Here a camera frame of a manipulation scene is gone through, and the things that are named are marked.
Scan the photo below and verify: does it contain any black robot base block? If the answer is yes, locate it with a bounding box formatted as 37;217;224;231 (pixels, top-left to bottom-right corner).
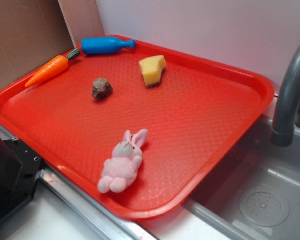
0;137;42;224

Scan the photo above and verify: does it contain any blue plastic bottle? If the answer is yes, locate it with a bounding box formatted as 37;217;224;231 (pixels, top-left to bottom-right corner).
81;37;136;55

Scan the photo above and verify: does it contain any red plastic tray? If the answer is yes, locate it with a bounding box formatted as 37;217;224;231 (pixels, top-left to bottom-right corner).
0;41;275;220

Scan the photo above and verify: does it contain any yellow sponge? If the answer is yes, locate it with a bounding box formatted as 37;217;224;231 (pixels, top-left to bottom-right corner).
139;55;167;88

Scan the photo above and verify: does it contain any brown rock-like lump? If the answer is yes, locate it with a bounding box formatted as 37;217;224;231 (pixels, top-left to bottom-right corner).
92;78;114;101

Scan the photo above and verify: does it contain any pink plush bunny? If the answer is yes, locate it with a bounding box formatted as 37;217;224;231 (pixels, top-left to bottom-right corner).
97;129;149;194

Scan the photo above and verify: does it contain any orange toy carrot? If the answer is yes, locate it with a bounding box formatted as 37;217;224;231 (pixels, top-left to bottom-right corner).
24;48;81;89

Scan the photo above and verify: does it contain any grey sink faucet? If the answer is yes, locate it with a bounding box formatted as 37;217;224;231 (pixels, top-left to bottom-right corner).
271;46;300;147

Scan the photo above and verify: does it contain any grey toy sink basin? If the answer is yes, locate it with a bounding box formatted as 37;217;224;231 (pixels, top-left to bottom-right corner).
139;92;300;240

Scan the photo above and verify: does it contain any brown cardboard panel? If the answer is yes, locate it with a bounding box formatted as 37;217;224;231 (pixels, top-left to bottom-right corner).
0;0;75;97

